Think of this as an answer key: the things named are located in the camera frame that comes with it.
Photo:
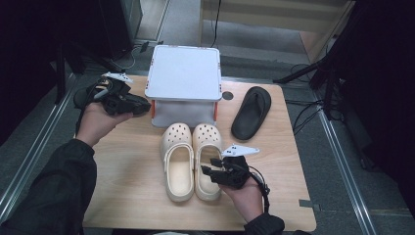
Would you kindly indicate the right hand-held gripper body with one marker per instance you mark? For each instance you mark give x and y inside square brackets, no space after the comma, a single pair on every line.
[236,173]

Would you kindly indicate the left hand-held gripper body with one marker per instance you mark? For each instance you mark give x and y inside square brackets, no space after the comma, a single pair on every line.
[117,94]

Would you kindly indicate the cream clog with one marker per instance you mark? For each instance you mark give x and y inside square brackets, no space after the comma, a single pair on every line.
[204,135]
[177,176]

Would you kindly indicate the black flip-flop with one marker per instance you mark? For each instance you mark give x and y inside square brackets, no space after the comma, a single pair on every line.
[248,124]
[80,98]

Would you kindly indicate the white shoe rack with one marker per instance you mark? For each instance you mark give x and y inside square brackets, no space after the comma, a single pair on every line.
[182,75]

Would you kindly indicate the person's right hand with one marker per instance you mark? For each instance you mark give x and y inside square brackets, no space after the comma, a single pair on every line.
[248,200]

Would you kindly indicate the person's left hand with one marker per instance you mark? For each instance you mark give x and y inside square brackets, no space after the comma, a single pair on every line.
[94,125]

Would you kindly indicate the black metal stand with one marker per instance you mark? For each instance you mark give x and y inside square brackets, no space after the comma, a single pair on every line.
[60,75]

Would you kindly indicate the dark cabinet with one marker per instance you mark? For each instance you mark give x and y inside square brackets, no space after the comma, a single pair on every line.
[120,26]

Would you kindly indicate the grey tape piece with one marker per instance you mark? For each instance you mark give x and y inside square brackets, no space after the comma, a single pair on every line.
[308,204]

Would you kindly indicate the dark curtain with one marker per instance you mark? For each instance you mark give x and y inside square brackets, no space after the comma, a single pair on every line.
[388,81]
[29,49]

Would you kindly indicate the black tripod stand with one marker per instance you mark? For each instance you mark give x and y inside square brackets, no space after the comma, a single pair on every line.
[329,65]

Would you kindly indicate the beige wooden furniture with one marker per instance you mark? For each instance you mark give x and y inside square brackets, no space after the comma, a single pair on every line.
[277,16]

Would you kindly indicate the metal floor rail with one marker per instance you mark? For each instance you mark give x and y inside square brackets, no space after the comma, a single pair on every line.
[36,150]
[345,176]

